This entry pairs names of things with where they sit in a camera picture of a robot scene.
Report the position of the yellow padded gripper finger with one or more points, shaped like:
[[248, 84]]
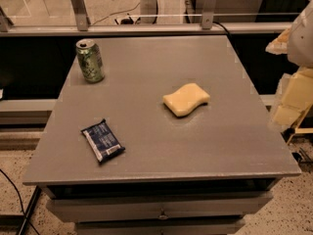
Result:
[[280, 44], [293, 96]]

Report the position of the yellow sponge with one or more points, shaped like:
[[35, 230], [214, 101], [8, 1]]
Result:
[[184, 100]]

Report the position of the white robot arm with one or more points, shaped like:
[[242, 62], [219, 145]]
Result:
[[300, 44]]

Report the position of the blue rxbar blueberry wrapper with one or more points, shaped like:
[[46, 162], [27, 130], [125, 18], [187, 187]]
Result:
[[102, 141]]

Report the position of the grey drawer cabinet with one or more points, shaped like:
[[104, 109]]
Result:
[[195, 175]]

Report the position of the green soda can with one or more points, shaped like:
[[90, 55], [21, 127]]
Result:
[[90, 60]]

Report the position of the grey metal rail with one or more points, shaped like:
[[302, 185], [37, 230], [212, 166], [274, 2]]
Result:
[[146, 29]]

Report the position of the right grey metal bracket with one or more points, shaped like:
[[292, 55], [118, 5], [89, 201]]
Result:
[[207, 14]]

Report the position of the grey metal bracket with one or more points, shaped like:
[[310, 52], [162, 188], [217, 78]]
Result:
[[80, 13], [207, 14]]

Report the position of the left grey metal bracket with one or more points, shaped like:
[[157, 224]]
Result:
[[80, 13]]

